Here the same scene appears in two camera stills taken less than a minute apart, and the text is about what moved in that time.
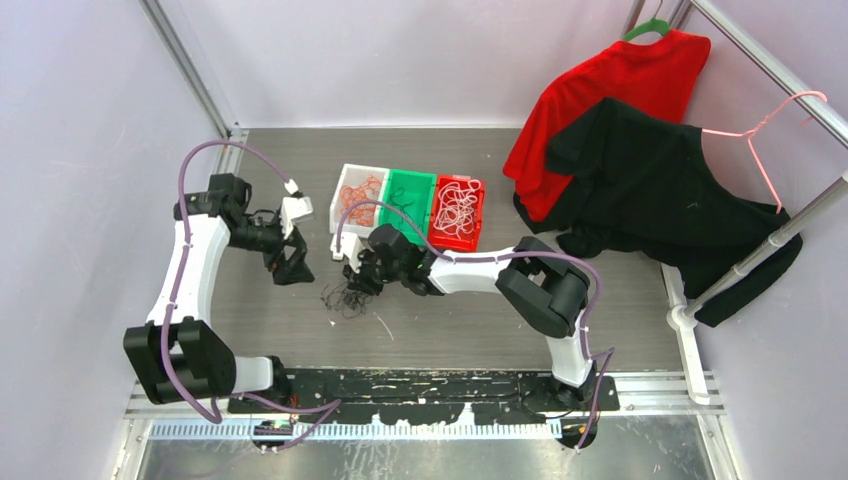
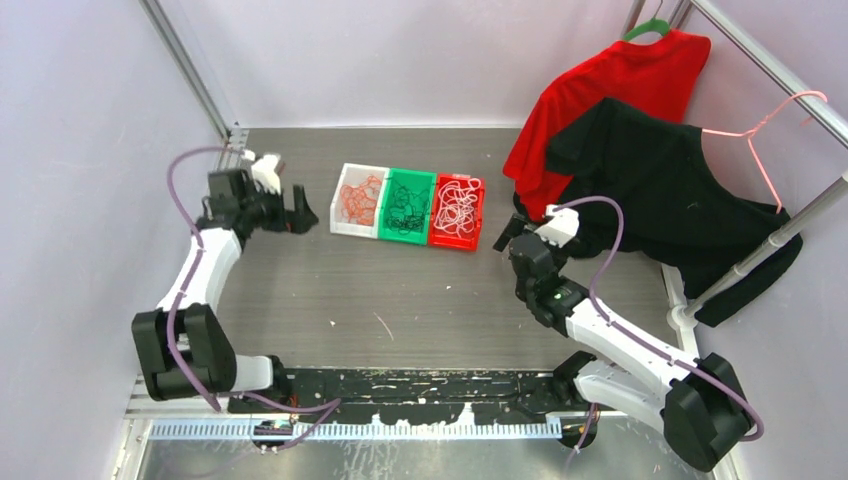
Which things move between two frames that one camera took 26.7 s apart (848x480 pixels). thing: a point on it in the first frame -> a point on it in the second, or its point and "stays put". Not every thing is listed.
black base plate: x=434 y=394 stays put
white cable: x=456 y=207 stays put
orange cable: x=349 y=195 stays put
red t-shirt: x=655 y=73 stays put
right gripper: x=357 y=280 -> x=516 y=227
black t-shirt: x=635 y=180 stays put
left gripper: x=294 y=268 -> x=298 y=221
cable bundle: x=349 y=303 -> x=407 y=213
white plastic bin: x=356 y=184 stays put
